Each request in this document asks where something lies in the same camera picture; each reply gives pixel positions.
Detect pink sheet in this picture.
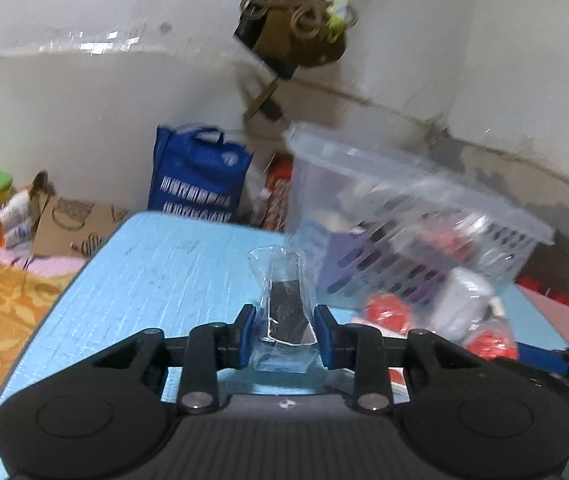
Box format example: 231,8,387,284
517,284,569,348

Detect pink striped cloth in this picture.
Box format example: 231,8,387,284
0,244,86,275

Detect red printed packet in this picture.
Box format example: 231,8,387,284
261,156,296,232

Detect cardboard box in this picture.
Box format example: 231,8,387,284
31,171,131,259

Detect small clear bottle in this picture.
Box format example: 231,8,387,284
251,186,271,227

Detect blue printed tote bag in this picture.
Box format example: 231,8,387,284
146,124,255,226

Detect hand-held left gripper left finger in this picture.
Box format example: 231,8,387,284
92,304,257,415

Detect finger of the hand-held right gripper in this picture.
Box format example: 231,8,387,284
517,344,569,377

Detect black object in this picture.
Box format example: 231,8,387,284
268,280,316,347

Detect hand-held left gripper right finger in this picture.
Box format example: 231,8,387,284
313,304,471,415

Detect clear plastic bag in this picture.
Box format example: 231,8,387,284
247,244,321,375

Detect white printed packet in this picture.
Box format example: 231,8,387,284
0,191,34,249

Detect dark wooden headboard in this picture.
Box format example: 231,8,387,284
515,240,569,311

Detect clear plastic basket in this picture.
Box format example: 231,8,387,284
282,121,556,326

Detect red mesh ball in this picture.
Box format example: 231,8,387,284
463,319,520,362
363,292,414,334

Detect brown hanging bag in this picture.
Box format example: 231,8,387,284
233,0,349,122

